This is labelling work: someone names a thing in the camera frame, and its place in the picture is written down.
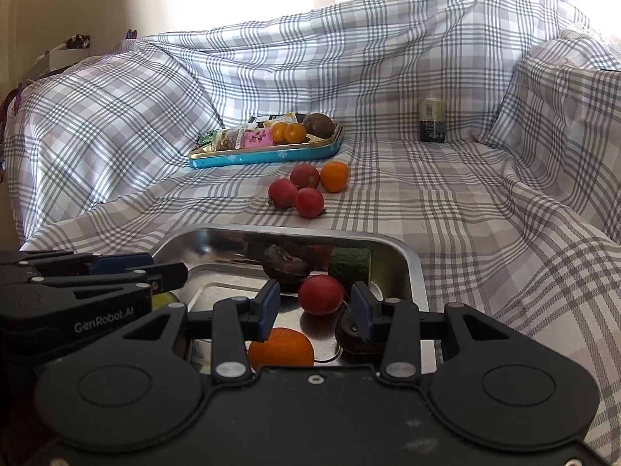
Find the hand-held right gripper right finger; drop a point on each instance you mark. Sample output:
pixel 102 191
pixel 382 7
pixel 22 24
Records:
pixel 361 308

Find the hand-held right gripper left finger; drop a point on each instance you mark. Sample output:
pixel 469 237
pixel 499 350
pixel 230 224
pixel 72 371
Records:
pixel 269 303

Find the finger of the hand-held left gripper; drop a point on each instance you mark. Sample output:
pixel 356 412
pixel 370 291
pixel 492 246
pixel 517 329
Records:
pixel 121 263
pixel 167 275

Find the green cucumber chunk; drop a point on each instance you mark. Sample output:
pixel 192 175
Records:
pixel 165 299
pixel 349 264

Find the dark brown water chestnut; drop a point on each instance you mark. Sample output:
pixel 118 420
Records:
pixel 286 262
pixel 351 344

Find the red radish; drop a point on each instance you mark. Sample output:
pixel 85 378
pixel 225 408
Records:
pixel 320 294
pixel 283 193
pixel 305 174
pixel 309 202

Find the orange mandarin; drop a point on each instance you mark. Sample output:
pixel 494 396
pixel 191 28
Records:
pixel 281 348
pixel 280 132
pixel 334 176
pixel 295 132

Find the stainless steel tray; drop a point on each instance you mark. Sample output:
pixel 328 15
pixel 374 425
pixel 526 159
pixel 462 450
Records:
pixel 228 276

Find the green snack packet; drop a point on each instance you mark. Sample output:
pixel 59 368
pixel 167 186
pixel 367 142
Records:
pixel 208 137

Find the blue snowflake tin tray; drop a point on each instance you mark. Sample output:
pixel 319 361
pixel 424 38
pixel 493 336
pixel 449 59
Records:
pixel 271 156

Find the clear nut snack packet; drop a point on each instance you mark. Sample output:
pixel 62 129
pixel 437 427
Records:
pixel 230 138

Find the pink snack packet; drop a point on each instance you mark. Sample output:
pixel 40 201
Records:
pixel 257 138

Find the brown passion fruit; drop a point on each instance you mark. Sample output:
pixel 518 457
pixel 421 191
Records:
pixel 318 125

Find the yellow white snack packet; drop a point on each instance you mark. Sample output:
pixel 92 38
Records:
pixel 279 117

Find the white box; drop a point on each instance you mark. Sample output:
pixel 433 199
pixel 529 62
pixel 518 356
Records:
pixel 60 60

